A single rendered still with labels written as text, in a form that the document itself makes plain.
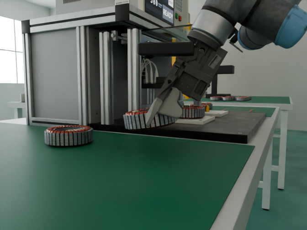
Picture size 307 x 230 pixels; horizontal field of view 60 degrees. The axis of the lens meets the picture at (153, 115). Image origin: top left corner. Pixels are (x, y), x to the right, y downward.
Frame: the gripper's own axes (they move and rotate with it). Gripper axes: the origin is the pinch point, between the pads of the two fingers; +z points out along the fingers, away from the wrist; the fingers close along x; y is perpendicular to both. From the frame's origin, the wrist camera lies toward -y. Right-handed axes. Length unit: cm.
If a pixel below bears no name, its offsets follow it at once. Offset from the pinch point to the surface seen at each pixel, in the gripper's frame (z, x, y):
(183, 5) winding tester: -41, 68, -14
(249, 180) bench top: -2.3, -16.4, 18.3
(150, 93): -1.8, 40.4, -5.9
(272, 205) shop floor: 34, 143, 107
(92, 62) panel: -2.3, 26.5, -25.2
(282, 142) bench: -11, 176, 101
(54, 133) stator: 13.5, 0.3, -16.8
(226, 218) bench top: 0.3, -28.6, 13.6
